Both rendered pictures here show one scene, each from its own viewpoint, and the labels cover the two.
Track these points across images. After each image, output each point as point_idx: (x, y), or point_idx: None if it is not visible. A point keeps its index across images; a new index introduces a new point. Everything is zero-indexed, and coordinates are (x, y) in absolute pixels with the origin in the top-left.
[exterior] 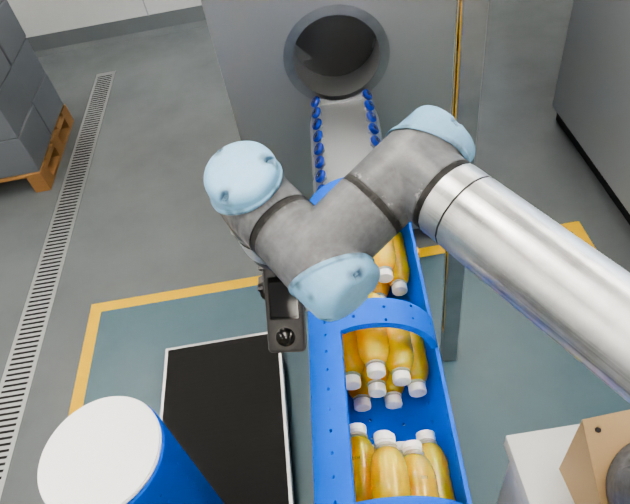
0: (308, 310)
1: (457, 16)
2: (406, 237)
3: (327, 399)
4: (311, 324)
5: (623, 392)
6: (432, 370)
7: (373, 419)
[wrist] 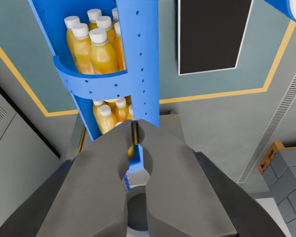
0: (121, 123)
1: None
2: (97, 130)
3: (138, 0)
4: (155, 79)
5: None
6: (63, 38)
7: (112, 1)
